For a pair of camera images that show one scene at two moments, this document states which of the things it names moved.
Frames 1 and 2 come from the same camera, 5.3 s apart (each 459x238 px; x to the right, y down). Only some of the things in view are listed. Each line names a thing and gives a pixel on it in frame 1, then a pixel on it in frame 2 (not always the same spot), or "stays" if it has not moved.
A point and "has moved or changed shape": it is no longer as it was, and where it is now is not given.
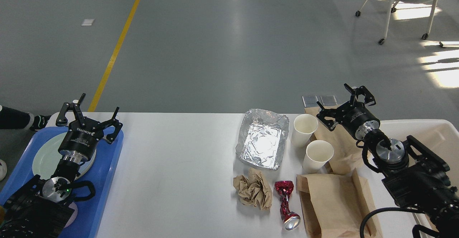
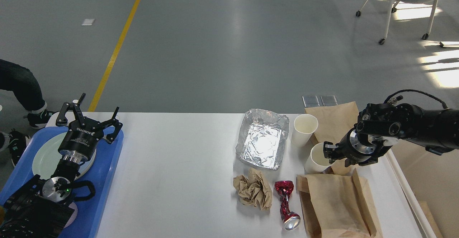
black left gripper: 79,143 stays
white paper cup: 304,125 stays
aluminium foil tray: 262,138 stays
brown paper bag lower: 336,205 stays
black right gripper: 354,115 to 364,148
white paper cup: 318,153 has moved or changed shape
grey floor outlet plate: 311,101 stays
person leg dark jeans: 11,118 to 20,80
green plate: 47,157 stays
